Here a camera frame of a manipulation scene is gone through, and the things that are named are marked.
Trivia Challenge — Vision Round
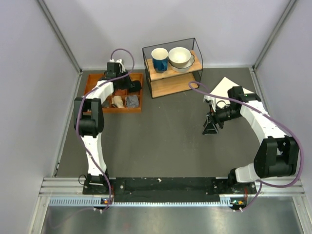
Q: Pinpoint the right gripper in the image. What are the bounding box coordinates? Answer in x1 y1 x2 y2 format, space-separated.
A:
202 103 243 135

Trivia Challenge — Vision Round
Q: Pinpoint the black underwear cream waistband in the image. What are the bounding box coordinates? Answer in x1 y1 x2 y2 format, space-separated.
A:
128 80 142 93

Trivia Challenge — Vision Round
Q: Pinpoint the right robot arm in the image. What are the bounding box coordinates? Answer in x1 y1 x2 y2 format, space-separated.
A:
202 86 299 193

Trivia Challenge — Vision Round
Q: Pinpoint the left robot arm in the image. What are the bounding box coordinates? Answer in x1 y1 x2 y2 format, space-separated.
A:
74 59 129 195

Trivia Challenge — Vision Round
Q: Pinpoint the orange rolled cloth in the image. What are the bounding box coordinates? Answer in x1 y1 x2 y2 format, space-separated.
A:
114 89 128 96

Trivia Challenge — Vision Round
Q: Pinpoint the cream rolled cloth lower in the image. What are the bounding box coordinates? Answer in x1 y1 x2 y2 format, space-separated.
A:
112 96 124 108

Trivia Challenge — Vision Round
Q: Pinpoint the wooden compartment organizer tray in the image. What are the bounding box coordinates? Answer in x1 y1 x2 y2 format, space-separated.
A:
82 73 145 115

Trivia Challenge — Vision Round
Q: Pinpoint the dark grey rolled cloth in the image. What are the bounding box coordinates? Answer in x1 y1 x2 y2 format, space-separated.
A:
102 100 110 108

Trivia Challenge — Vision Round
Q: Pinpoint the blue striped rolled cloth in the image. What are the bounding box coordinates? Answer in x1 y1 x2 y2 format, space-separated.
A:
125 95 139 108

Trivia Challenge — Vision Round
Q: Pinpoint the white square plate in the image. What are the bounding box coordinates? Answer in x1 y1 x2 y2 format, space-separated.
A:
209 77 247 109

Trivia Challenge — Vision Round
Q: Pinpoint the blue ceramic mug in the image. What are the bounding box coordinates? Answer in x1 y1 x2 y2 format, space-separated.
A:
151 48 169 73

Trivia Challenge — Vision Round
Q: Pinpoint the white scalloped dish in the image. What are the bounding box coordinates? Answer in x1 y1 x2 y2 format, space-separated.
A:
169 55 195 73

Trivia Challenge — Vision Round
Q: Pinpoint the cream ceramic bowl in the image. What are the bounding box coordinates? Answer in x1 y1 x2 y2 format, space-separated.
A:
169 47 192 68

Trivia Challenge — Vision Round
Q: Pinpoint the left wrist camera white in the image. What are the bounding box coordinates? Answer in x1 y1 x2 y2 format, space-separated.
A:
109 58 126 73

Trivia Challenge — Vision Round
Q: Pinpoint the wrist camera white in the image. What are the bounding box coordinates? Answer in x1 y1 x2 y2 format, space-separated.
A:
109 58 126 73
203 95 216 112

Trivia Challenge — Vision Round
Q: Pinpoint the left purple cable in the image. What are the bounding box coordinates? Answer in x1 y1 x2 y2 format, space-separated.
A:
75 48 136 215

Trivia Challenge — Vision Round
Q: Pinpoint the purple cable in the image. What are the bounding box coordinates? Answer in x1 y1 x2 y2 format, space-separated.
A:
75 48 136 215
189 81 305 213

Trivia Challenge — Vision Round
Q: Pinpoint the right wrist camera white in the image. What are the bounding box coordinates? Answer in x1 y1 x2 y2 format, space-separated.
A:
203 95 216 112

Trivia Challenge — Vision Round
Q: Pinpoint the black wire wooden shelf rack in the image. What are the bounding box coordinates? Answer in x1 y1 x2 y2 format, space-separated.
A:
142 38 203 98

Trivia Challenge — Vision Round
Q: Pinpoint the grey slotted cable duct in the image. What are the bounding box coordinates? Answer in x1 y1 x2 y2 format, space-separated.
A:
48 196 247 207

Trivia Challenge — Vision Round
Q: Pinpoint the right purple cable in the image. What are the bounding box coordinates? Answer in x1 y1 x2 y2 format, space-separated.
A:
189 81 305 213

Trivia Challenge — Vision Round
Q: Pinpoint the aluminium frame rail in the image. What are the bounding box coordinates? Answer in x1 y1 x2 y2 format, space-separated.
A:
39 177 305 196

